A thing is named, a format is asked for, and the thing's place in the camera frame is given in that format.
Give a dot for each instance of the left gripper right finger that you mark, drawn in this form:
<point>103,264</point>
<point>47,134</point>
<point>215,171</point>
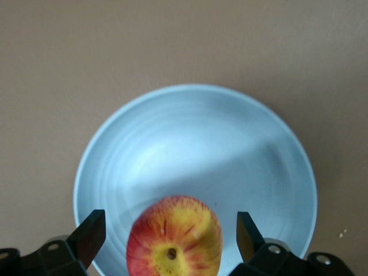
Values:
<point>264,258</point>

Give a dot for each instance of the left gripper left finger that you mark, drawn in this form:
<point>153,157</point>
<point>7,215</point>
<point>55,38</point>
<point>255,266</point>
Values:
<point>72,253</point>

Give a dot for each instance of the red yellow apple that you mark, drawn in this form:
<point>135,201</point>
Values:
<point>172,230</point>

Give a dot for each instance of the light blue plate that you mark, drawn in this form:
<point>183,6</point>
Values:
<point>187,143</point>

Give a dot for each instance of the brown table cloth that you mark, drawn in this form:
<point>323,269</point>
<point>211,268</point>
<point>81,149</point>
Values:
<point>86,57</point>

